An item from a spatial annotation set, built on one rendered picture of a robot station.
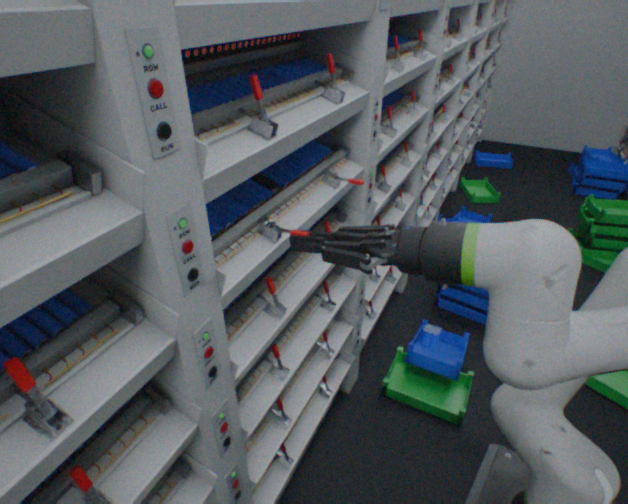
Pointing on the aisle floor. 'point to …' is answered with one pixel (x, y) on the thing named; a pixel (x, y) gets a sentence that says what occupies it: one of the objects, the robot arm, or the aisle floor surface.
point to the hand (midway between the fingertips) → (310, 241)
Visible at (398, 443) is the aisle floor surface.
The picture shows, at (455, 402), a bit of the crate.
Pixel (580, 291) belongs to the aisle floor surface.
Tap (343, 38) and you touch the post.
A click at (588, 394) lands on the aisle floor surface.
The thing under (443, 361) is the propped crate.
